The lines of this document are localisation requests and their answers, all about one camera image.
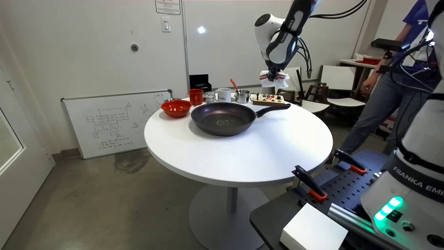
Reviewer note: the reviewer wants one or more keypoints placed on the white light switch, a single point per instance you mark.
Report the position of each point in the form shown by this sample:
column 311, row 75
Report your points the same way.
column 165, row 25

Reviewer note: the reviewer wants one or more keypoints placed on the paper wall sign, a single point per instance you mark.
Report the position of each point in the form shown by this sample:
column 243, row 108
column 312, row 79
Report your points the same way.
column 166, row 6

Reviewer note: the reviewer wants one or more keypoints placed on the small metal shaker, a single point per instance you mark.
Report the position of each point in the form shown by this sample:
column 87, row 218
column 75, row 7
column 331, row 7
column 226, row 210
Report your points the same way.
column 209, row 97

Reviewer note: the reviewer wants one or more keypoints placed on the metal cup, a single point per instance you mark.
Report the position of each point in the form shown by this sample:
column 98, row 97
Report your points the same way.
column 243, row 97

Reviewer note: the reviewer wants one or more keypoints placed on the leaning whiteboard with drawings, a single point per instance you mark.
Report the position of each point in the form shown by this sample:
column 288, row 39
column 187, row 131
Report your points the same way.
column 115, row 122

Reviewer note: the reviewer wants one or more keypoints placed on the red cup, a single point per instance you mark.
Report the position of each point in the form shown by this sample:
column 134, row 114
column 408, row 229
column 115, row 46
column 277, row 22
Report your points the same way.
column 195, row 97

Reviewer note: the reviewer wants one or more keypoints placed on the person hand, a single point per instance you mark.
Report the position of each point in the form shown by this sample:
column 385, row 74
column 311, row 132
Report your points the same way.
column 369, row 85

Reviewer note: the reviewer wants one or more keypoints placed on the white towel with red stripe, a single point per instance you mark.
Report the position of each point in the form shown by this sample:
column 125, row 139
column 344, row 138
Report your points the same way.
column 272, row 82

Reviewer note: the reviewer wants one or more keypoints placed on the white table pedestal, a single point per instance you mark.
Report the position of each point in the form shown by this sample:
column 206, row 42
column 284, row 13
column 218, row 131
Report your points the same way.
column 229, row 217

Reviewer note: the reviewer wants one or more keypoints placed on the wooden busy board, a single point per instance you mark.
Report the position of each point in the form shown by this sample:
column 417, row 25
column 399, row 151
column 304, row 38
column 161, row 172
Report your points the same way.
column 270, row 99

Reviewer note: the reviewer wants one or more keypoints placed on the white box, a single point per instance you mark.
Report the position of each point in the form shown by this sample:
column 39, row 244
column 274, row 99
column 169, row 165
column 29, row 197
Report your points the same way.
column 313, row 229

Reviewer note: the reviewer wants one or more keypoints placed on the background table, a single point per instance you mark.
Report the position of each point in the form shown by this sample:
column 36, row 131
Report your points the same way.
column 351, row 64

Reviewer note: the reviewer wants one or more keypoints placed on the black frying pan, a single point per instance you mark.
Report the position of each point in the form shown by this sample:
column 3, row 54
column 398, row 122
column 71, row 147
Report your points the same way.
column 222, row 119

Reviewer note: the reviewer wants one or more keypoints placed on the white door with window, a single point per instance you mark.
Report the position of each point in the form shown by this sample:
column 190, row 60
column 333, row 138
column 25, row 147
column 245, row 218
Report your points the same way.
column 22, row 194

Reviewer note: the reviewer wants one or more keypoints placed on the black flat device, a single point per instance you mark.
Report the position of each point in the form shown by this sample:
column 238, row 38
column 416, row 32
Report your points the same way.
column 385, row 44

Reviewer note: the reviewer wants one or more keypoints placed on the black robot bench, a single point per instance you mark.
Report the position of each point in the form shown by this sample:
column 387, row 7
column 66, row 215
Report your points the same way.
column 286, row 217

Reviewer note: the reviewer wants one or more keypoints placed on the red tray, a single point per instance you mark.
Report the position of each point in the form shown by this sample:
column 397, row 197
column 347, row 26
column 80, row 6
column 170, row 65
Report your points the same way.
column 370, row 61

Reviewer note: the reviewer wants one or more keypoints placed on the silver aluminium rail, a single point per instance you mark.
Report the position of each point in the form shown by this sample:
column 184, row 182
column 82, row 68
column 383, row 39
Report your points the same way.
column 351, row 217

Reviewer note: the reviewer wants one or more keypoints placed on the red bowl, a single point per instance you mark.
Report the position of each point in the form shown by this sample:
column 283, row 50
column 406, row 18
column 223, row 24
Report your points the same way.
column 175, row 108

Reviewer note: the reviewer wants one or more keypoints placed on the white chair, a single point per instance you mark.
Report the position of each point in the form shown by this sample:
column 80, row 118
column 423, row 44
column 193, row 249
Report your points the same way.
column 341, row 78
column 313, row 106

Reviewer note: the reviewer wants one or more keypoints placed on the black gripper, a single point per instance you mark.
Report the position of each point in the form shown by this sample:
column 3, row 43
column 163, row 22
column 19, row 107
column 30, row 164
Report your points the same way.
column 276, row 69

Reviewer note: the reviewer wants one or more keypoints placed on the person in blue clothes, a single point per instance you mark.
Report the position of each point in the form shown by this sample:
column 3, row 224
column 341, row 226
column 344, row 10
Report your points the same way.
column 383, row 115

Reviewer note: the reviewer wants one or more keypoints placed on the round wall door stop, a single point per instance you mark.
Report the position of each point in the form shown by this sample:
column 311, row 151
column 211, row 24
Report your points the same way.
column 134, row 47

